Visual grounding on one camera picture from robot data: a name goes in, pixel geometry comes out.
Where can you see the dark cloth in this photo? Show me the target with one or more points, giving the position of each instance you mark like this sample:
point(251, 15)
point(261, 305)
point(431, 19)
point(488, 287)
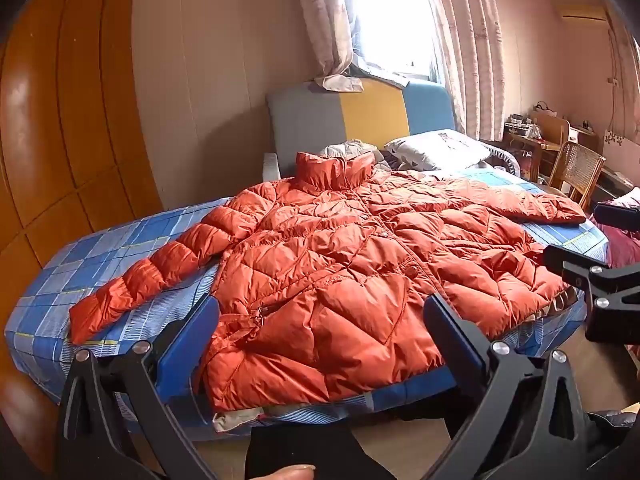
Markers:
point(305, 445)

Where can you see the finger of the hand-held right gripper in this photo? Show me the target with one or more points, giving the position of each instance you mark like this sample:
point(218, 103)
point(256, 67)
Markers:
point(617, 216)
point(612, 290)

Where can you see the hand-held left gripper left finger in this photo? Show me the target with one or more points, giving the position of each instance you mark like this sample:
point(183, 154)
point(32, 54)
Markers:
point(192, 342)

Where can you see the bed with blue plaid sheet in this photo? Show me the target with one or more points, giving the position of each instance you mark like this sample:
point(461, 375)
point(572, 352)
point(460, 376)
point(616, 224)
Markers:
point(100, 260)

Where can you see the pink curtain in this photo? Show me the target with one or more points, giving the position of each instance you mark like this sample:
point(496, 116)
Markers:
point(325, 15)
point(470, 50)

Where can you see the wooden wardrobe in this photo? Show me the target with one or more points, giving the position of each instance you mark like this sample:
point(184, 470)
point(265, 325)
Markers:
point(65, 110)

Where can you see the person's left hand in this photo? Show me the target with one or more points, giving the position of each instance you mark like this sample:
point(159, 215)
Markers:
point(292, 473)

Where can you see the maroon cloth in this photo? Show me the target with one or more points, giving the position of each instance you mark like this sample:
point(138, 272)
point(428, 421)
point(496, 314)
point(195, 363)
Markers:
point(620, 250)

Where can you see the grey quilted blanket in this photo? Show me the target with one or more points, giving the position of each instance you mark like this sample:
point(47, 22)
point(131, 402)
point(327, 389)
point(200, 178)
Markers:
point(345, 149)

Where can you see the wooden desk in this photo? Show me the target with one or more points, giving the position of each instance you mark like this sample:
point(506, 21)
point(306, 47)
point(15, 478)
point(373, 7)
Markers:
point(525, 142)

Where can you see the window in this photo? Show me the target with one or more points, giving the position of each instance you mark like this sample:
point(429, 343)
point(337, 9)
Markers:
point(390, 15)

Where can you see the white printed pillow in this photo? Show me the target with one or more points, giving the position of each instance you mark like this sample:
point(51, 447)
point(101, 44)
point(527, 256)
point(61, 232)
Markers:
point(435, 152)

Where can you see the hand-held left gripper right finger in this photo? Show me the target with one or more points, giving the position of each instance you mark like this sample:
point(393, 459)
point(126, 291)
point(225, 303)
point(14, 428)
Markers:
point(454, 337)

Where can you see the grey yellow blue headboard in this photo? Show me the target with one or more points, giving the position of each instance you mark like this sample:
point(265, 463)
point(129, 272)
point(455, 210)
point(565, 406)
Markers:
point(310, 120)

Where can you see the orange puffer jacket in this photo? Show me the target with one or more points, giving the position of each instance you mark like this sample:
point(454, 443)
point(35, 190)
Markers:
point(325, 270)

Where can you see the wooden cane chair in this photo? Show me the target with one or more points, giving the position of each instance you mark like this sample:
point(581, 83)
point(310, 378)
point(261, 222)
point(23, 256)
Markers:
point(580, 167)

